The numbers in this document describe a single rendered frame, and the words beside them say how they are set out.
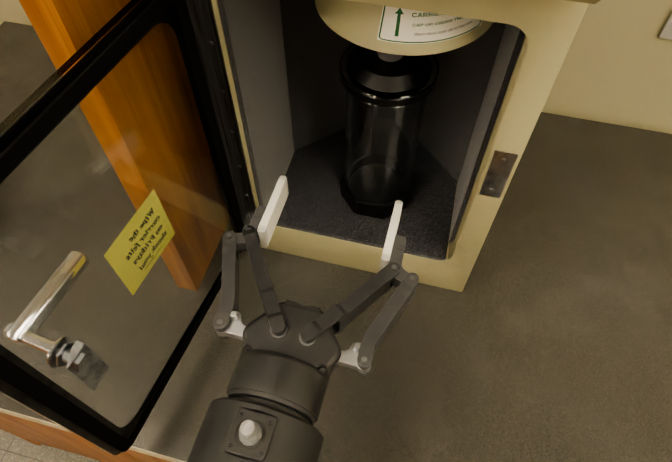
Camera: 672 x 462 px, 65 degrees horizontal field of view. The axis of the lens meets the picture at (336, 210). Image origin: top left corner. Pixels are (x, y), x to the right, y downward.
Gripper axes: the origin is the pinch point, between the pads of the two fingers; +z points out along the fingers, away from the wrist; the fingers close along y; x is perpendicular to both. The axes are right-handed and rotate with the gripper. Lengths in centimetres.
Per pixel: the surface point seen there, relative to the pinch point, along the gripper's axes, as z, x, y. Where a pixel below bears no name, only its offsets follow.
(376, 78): 12.5, -6.7, -1.0
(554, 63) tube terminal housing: 7.4, -15.7, -15.9
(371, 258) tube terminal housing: 7.5, 20.6, -3.2
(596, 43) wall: 51, 11, -31
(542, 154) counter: 37, 24, -27
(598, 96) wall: 51, 21, -35
